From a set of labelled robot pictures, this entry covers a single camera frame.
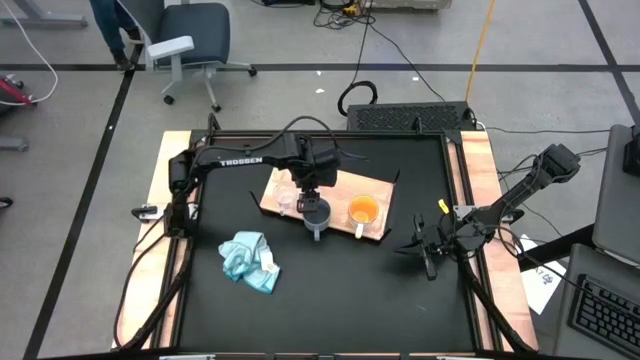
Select yellow cable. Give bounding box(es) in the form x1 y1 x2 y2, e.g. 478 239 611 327
464 0 497 103

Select red tool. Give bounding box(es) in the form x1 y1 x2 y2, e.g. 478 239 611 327
0 73 37 107

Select yellow ceramic mug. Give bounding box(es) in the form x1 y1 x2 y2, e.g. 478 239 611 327
348 194 381 240

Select coiled black cable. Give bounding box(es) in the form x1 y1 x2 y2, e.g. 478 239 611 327
337 79 380 118

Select person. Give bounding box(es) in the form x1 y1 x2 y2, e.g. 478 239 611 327
88 0 146 72

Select grey office chair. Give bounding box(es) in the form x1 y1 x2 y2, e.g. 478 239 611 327
142 2 259 114

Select black cable bundle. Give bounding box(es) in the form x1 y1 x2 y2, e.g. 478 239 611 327
457 252 534 354
113 219 195 351

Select black desk device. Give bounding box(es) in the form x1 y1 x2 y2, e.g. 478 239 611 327
622 124 640 177

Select clear plastic cup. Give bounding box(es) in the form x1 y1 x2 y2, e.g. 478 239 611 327
272 181 302 217

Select black side bracket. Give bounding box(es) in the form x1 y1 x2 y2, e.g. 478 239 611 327
131 203 169 223

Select light blue cloth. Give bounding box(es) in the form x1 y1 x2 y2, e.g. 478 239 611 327
217 230 282 296

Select black keyboard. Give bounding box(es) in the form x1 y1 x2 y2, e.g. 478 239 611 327
568 273 640 360

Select black computer case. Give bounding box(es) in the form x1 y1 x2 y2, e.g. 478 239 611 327
346 101 477 133

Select grey desk foot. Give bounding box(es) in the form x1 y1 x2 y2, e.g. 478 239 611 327
0 0 89 29

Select black aluminium table frame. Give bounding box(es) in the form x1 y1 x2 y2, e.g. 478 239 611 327
158 127 539 360

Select wooden shelf with black frame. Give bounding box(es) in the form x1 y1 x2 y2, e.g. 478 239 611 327
248 166 402 244

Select grey box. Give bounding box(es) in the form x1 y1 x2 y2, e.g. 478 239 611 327
369 0 454 11

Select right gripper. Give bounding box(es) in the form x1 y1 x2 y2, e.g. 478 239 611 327
394 213 459 281

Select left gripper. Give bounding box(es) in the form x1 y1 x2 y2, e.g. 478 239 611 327
289 159 342 214

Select white paper sheet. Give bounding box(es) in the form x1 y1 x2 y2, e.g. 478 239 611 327
518 233 569 316

